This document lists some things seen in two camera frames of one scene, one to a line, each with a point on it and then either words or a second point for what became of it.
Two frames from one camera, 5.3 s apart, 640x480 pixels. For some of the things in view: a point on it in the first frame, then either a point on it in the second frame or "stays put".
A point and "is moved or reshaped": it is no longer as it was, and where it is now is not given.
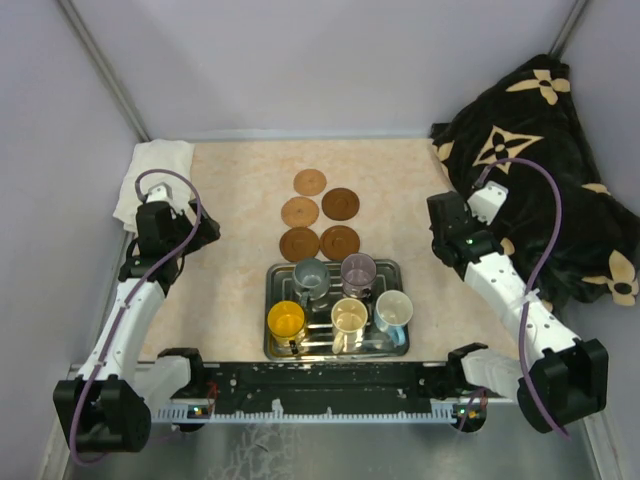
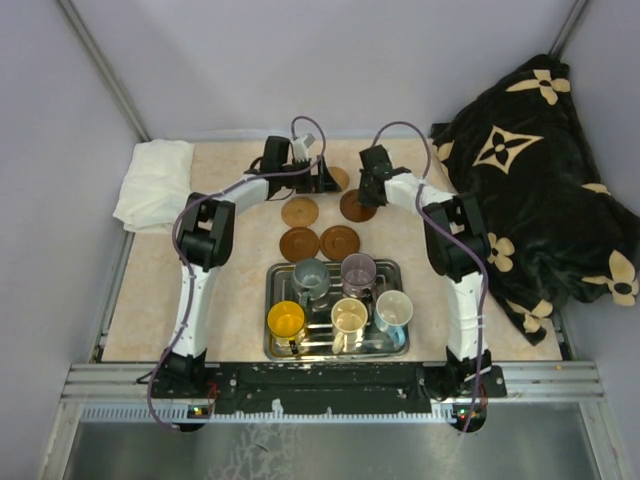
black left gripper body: x=182 y=229 -> x=303 y=182
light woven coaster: x=309 y=182 is moved or reshaped
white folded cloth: x=156 y=155 stays put
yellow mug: x=286 y=324 stays put
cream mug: x=349 y=317 stays put
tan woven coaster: x=300 y=212 stays put
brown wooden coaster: x=298 y=243 stays put
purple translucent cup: x=357 y=273 stays put
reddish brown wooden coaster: x=338 y=242 stays put
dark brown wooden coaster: x=340 y=204 -> x=352 y=210
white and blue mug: x=393 y=311 stays put
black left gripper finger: x=207 y=230 -> x=324 y=181
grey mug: x=310 y=278 stays put
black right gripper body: x=475 y=224 -> x=365 y=196
